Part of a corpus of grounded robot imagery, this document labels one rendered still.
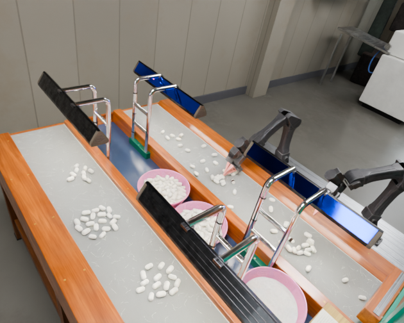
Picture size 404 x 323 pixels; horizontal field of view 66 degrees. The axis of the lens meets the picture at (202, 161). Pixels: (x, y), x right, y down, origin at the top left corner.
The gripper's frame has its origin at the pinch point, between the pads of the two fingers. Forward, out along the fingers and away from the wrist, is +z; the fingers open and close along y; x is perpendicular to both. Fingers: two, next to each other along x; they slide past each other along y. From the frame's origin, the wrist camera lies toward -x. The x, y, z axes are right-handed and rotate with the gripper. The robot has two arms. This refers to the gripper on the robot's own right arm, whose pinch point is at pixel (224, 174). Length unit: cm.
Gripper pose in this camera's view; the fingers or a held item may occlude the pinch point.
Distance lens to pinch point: 174.7
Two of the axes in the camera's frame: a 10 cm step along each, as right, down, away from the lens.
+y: 6.3, 5.5, -5.5
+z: -6.8, 7.3, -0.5
